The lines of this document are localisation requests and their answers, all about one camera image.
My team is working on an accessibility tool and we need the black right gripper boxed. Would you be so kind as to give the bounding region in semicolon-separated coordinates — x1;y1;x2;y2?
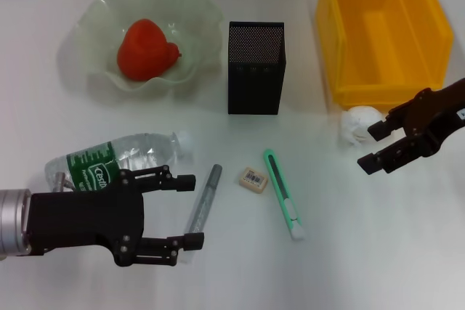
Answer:
357;77;465;176

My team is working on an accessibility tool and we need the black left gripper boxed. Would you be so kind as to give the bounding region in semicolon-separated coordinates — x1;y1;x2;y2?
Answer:
25;164;205;267

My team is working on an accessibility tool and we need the white paper ball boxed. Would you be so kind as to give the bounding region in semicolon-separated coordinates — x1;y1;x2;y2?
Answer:
339;105;387;147

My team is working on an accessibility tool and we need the clear green-label water bottle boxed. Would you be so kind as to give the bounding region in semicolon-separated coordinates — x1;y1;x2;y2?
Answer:
44;131;193;194

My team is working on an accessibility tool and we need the soft red-orange toy orange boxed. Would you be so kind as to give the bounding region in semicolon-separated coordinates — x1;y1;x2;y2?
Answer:
116;18;182;81

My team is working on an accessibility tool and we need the grey pen in clear sleeve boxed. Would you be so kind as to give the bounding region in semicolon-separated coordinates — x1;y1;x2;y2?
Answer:
177;163;222;266

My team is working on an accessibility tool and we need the beige eraser with barcode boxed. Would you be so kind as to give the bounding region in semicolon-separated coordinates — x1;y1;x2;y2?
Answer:
238;166;269;193

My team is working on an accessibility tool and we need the mint green utility knife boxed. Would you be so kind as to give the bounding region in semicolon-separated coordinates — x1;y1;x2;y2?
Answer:
262;149;304;241

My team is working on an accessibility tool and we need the black mesh pen holder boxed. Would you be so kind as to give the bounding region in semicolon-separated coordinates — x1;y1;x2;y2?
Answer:
227;21;287;115

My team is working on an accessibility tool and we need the pale green wavy glass plate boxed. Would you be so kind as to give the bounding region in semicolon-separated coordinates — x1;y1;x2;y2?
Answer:
56;0;225;102

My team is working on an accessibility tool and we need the yellow plastic bin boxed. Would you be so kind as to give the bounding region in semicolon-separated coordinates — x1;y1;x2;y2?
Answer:
315;0;454;112

